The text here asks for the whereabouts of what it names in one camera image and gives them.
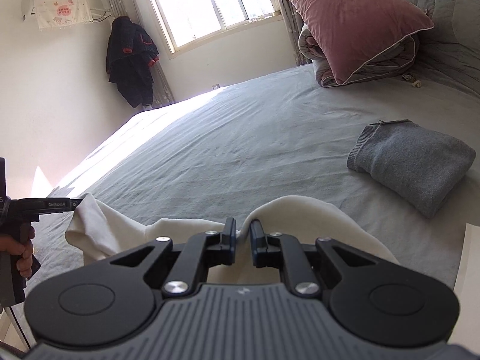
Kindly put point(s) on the folded grey pink quilt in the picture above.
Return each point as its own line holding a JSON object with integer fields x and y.
{"x": 362, "y": 59}

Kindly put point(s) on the pink velvet pillow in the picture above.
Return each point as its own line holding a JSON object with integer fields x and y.
{"x": 332, "y": 22}

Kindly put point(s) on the grey patterned curtain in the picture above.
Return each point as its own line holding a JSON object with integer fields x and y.
{"x": 294, "y": 24}

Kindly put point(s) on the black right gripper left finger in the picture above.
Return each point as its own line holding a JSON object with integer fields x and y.
{"x": 182, "y": 268}

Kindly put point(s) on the white Pooh sweatshirt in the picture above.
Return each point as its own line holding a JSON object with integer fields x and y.
{"x": 101, "y": 232}

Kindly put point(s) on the folded grey garment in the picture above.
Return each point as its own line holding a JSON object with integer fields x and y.
{"x": 423, "y": 166}

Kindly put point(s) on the white air conditioner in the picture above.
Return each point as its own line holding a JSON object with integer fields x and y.
{"x": 57, "y": 14}

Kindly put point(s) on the grey quilted headboard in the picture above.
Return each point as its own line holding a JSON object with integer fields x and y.
{"x": 449, "y": 53}

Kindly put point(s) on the dark hanging jacket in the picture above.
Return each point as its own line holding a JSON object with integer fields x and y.
{"x": 130, "y": 55}

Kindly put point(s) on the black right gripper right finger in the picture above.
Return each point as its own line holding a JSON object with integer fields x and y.
{"x": 305, "y": 269}

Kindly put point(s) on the small beige keychain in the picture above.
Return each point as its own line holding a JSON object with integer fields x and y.
{"x": 411, "y": 79}

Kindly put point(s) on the window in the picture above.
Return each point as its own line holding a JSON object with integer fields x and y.
{"x": 187, "y": 23}

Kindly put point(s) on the left hand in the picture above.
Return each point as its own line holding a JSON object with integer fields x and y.
{"x": 24, "y": 251}

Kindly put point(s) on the grey bed sheet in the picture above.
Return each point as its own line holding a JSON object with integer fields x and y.
{"x": 226, "y": 152}

